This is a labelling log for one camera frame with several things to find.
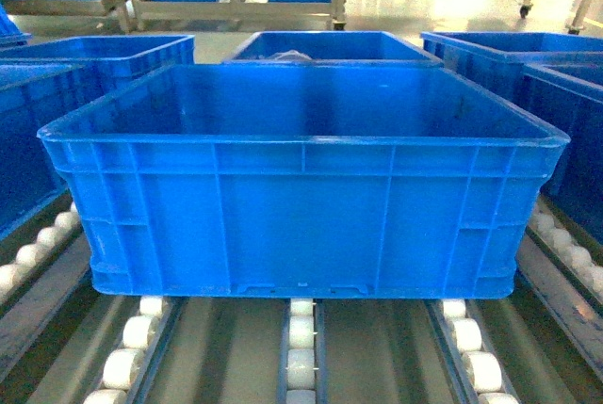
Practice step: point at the left white roller track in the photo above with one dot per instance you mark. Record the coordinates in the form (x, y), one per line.
(129, 371)

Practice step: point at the steel rack background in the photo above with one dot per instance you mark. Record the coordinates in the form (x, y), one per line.
(134, 14)

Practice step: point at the blue crate behind centre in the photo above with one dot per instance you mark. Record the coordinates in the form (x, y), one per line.
(331, 48)

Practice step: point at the blue crate left rear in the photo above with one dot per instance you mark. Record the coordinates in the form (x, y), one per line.
(117, 60)

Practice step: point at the blue crate left near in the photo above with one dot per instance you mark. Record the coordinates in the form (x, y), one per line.
(32, 95)

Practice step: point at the centre white roller track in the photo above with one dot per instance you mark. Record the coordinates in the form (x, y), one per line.
(302, 370)

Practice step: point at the right white roller track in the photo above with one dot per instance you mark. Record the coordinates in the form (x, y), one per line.
(475, 373)

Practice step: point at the far right roller track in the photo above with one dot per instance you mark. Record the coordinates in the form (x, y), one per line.
(575, 258)

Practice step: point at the large blue plastic crate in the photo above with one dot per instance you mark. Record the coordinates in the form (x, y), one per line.
(282, 180)

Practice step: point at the white roller track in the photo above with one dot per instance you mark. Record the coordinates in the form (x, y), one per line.
(475, 373)
(129, 371)
(302, 370)

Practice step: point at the blue crate right near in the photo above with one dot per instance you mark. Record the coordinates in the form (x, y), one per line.
(569, 96)

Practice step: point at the far left roller track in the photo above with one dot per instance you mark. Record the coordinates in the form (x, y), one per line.
(31, 256)

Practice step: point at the blue crate right rear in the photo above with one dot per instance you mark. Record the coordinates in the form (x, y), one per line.
(495, 60)

